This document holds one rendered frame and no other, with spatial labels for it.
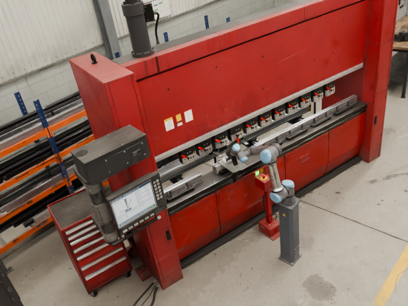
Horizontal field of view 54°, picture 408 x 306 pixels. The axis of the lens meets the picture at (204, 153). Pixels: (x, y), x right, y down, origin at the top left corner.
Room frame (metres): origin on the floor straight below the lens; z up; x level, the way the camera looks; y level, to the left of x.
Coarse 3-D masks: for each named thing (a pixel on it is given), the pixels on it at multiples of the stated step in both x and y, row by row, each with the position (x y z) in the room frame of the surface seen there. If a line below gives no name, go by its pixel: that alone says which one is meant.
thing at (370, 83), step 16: (368, 0) 4.56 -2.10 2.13; (384, 0) 4.38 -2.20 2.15; (368, 16) 4.54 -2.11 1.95; (384, 16) 4.39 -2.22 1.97; (368, 32) 4.53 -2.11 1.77; (384, 32) 4.41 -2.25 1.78; (368, 48) 4.52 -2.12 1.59; (384, 48) 4.42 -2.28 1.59; (368, 64) 4.50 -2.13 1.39; (384, 64) 4.44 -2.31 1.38; (336, 80) 4.90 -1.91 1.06; (352, 80) 4.68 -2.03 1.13; (368, 80) 4.48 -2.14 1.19; (384, 80) 4.46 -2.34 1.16; (336, 96) 4.89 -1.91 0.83; (368, 96) 4.47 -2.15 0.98; (384, 96) 4.47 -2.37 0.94; (368, 112) 4.44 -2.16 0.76; (384, 112) 4.49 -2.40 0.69; (368, 128) 4.43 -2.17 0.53; (368, 144) 4.41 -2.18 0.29; (368, 160) 4.38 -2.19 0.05
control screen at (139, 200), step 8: (144, 184) 2.49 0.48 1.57; (128, 192) 2.41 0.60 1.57; (136, 192) 2.45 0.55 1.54; (144, 192) 2.48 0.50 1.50; (152, 192) 2.52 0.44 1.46; (120, 200) 2.37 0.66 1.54; (128, 200) 2.40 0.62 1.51; (136, 200) 2.44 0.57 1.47; (144, 200) 2.48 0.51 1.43; (152, 200) 2.51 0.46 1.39; (120, 208) 2.36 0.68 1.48; (128, 208) 2.39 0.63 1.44; (136, 208) 2.43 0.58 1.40; (144, 208) 2.47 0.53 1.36; (120, 216) 2.35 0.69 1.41; (128, 216) 2.38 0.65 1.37; (136, 216) 2.42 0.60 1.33; (120, 224) 2.34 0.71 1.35
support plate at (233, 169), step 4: (220, 164) 3.45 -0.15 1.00; (224, 164) 3.44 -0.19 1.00; (228, 164) 3.42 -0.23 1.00; (232, 164) 3.41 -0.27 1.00; (240, 164) 3.39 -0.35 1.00; (244, 164) 3.38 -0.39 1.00; (228, 168) 3.35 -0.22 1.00; (232, 168) 3.34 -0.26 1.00; (236, 168) 3.33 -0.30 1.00; (240, 168) 3.31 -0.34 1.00; (232, 172) 3.28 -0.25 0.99
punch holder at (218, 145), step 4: (224, 132) 3.52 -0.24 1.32; (216, 136) 3.47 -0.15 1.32; (220, 136) 3.50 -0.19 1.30; (224, 136) 3.52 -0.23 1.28; (212, 140) 3.51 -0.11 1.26; (220, 140) 3.50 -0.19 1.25; (224, 140) 3.51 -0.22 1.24; (212, 144) 3.52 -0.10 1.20; (216, 144) 3.46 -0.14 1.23; (220, 144) 3.49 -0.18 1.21; (224, 144) 3.51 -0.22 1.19; (216, 148) 3.48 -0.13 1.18
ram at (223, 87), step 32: (288, 32) 3.97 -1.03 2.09; (320, 32) 4.19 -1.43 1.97; (352, 32) 4.44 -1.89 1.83; (192, 64) 3.40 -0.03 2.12; (224, 64) 3.57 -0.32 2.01; (256, 64) 3.75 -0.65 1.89; (288, 64) 3.96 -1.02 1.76; (320, 64) 4.19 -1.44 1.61; (352, 64) 4.46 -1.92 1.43; (160, 96) 3.23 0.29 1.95; (192, 96) 3.38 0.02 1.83; (224, 96) 3.55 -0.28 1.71; (256, 96) 3.74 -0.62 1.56; (160, 128) 3.19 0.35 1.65; (192, 128) 3.35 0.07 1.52; (224, 128) 3.52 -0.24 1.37
